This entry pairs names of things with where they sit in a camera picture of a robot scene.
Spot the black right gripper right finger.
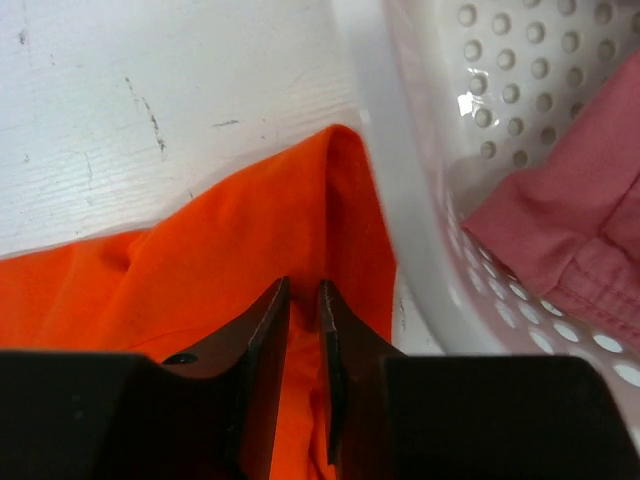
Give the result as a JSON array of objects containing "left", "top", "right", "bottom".
[{"left": 318, "top": 281, "right": 639, "bottom": 479}]

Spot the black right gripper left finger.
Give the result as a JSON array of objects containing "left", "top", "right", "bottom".
[{"left": 1, "top": 278, "right": 290, "bottom": 479}]

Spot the orange t shirt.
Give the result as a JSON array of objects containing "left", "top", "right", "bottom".
[{"left": 1, "top": 125, "right": 396, "bottom": 479}]

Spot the pink t shirt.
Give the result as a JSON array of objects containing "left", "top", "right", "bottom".
[{"left": 463, "top": 53, "right": 639, "bottom": 348}]

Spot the white perforated laundry basket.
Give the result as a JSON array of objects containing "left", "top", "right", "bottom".
[{"left": 333, "top": 1, "right": 639, "bottom": 431}]

